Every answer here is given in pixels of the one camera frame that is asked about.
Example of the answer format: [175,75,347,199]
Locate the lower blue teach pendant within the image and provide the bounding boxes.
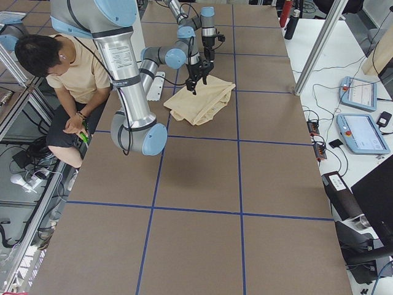
[336,114,391,155]

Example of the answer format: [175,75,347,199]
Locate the aluminium frame post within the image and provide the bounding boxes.
[294,0,348,96]

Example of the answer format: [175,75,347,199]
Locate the white power strip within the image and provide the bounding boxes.
[10,171,49,193]

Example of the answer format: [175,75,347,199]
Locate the red water bottle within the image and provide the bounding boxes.
[279,0,293,28]

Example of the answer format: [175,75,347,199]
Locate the black box with label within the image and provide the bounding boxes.
[321,171,363,220]

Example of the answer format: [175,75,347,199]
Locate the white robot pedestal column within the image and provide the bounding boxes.
[131,9,165,101]

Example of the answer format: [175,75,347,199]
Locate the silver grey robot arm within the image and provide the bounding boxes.
[50,1,217,155]
[163,0,218,61]

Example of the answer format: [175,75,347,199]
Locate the person with black hair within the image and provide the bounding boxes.
[15,34,111,169]

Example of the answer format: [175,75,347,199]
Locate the black water bottle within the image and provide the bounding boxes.
[284,9,301,40]

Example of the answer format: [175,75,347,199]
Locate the cream printed long-sleeve shirt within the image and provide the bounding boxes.
[163,76,236,125]

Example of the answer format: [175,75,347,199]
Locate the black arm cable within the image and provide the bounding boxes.
[158,35,196,87]

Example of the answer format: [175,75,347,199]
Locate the upper blue teach pendant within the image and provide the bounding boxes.
[339,76,377,112]

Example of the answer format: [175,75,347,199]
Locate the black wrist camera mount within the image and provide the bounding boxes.
[216,34,225,42]

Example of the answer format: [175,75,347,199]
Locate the blue teach pendant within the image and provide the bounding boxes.
[336,114,391,155]
[339,76,377,112]

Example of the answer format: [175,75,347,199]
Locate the black computer monitor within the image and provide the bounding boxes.
[351,157,392,245]

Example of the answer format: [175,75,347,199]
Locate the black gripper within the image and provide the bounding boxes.
[185,60,214,95]
[201,35,216,63]

